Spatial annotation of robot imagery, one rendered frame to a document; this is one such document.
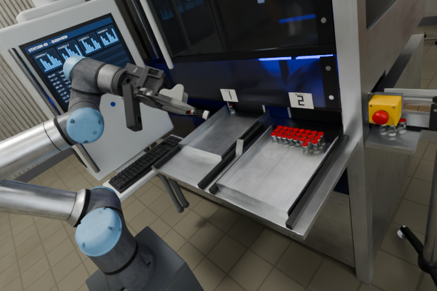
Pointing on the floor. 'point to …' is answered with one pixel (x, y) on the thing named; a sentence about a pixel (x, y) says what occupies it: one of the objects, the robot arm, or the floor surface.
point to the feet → (418, 252)
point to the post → (354, 102)
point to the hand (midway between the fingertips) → (188, 111)
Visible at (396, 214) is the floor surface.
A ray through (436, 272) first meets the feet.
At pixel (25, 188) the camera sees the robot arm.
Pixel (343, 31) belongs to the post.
